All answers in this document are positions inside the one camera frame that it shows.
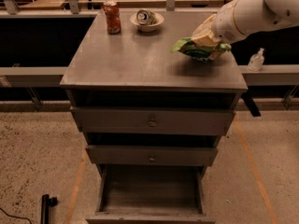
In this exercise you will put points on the grey top drawer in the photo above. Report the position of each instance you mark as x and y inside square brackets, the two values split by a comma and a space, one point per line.
[156, 121]

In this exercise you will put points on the white ceramic bowl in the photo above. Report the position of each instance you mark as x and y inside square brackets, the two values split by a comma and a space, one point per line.
[159, 19]

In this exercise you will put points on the grey metal railing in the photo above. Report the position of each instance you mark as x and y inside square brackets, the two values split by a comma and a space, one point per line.
[277, 78]

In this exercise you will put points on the red soda can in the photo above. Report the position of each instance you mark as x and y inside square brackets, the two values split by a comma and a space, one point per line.
[112, 12]

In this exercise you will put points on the grey open bottom drawer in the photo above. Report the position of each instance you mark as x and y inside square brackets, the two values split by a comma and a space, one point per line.
[139, 194]

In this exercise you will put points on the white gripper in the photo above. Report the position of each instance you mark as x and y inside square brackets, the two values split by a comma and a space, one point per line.
[224, 27]

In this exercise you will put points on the crushed silver can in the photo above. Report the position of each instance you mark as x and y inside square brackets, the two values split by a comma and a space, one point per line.
[145, 17]

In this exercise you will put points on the clear sanitizer pump bottle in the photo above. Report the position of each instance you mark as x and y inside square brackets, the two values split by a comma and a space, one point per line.
[256, 61]

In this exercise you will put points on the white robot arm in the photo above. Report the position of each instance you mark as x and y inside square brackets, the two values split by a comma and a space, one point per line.
[238, 19]

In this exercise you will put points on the grey middle drawer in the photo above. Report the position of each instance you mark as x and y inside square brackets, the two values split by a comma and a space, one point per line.
[163, 156]

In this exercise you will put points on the green rice chip bag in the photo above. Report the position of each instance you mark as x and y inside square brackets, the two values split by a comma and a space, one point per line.
[200, 53]

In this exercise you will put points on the black floor stand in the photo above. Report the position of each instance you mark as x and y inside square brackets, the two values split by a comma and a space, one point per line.
[46, 203]

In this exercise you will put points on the grey wooden drawer cabinet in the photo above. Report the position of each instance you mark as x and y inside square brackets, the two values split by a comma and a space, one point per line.
[138, 70]

